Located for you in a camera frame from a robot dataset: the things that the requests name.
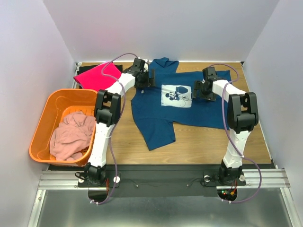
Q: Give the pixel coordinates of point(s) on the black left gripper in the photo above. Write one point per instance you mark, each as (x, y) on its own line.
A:
(147, 83)

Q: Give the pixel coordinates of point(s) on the folded black t shirt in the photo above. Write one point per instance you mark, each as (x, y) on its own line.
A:
(117, 67)

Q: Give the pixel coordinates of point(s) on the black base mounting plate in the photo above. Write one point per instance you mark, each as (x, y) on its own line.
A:
(156, 181)

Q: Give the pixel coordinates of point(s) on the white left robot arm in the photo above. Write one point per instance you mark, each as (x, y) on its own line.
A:
(109, 106)

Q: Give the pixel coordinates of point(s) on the orange plastic basket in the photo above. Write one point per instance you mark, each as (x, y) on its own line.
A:
(58, 105)

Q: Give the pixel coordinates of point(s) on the folded magenta t shirt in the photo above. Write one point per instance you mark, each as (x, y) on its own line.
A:
(98, 75)

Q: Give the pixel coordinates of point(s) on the aluminium rail frame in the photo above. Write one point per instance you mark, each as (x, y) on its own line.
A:
(265, 200)

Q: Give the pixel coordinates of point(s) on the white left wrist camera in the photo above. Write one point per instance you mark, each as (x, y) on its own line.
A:
(146, 64)

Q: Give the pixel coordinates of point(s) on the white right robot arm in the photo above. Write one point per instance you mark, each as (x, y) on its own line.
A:
(240, 116)

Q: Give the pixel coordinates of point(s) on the dusty pink t shirt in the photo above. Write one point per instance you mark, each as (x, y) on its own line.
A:
(72, 136)

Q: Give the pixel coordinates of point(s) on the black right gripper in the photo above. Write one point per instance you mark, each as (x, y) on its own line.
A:
(197, 90)

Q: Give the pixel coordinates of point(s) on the blue t shirt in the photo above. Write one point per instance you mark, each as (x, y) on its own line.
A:
(155, 109)

